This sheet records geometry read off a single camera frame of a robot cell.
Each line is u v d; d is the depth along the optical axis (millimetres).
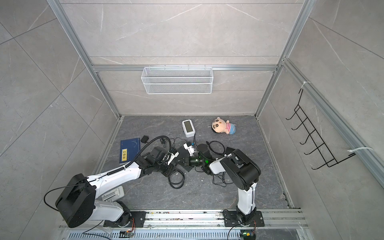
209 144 1020
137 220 734
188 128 1074
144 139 1036
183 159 822
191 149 842
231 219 728
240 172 504
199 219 748
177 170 848
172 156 761
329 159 589
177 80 1002
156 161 663
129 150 1000
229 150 987
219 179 874
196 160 796
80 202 412
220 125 1038
